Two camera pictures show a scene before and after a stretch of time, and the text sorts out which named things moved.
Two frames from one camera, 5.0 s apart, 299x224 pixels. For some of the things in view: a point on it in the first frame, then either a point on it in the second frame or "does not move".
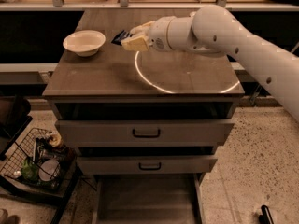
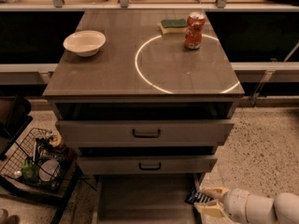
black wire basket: (40, 159) does not move
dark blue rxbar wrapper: (122, 35) -> (194, 197)
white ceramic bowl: (85, 43) does not move
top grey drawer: (146, 133) does not move
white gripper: (158, 35) -> (235, 203)
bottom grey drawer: (149, 199) does not move
